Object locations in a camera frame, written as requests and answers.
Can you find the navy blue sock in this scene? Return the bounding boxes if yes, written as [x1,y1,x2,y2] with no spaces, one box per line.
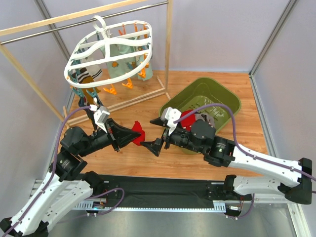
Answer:
[78,96,103,117]

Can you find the grey sock red stripes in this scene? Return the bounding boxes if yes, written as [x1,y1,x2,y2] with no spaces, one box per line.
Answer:
[195,112,216,128]

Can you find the white round clip hanger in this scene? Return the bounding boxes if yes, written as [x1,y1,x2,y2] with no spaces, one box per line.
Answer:
[64,15,153,88]

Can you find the red panda sock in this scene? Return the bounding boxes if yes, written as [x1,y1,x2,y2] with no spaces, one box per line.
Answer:
[180,110,196,131]

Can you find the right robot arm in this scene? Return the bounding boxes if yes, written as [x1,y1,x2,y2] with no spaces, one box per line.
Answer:
[141,119,313,205]

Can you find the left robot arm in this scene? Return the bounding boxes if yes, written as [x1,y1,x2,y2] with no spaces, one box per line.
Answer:
[0,118,141,237]

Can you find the mustard yellow sock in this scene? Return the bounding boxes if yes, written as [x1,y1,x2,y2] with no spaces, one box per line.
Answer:
[80,76,101,99]

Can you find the mint green cartoon sock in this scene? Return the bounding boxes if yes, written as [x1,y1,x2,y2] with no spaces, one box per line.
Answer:
[136,53,153,81]

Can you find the olive green plastic basket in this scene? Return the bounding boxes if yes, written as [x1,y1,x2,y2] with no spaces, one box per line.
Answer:
[158,77,241,155]

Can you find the white sock black stripes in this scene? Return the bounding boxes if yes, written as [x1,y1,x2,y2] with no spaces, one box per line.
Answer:
[81,56,103,80]

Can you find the metal hanging rod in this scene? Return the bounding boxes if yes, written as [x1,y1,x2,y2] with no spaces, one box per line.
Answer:
[0,0,170,44]

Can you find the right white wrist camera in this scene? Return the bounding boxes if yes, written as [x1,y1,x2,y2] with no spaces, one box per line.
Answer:
[160,107,182,135]

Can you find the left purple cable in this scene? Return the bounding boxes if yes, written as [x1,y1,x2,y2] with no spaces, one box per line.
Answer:
[0,105,98,235]

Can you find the purple cable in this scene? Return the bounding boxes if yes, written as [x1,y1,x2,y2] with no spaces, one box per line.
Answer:
[174,103,316,195]
[0,105,98,235]

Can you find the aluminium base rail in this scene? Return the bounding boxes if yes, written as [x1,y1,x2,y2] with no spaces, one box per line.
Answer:
[32,180,301,213]

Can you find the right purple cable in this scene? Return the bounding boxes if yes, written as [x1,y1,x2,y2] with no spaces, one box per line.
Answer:
[174,103,316,195]

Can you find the wooden drying rack frame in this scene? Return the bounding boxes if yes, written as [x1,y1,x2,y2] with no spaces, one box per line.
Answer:
[0,0,173,126]

